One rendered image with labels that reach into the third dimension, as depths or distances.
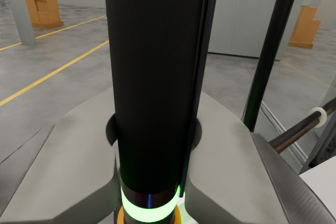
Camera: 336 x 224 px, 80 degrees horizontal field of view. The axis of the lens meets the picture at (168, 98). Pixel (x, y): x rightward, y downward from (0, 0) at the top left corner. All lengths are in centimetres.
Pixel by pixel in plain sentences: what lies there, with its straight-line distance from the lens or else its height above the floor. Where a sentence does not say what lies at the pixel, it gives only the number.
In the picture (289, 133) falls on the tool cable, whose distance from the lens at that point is 30.
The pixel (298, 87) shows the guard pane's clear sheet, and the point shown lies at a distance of 124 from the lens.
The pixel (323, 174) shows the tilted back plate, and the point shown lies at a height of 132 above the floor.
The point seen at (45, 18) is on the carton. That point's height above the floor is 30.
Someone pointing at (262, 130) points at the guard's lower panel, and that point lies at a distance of 151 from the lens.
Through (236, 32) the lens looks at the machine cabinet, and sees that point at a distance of 572.
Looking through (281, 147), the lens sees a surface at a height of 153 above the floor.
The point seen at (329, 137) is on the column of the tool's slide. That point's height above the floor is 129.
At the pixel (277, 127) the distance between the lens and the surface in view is 135.
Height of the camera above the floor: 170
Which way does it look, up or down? 30 degrees down
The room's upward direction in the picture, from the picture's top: 4 degrees clockwise
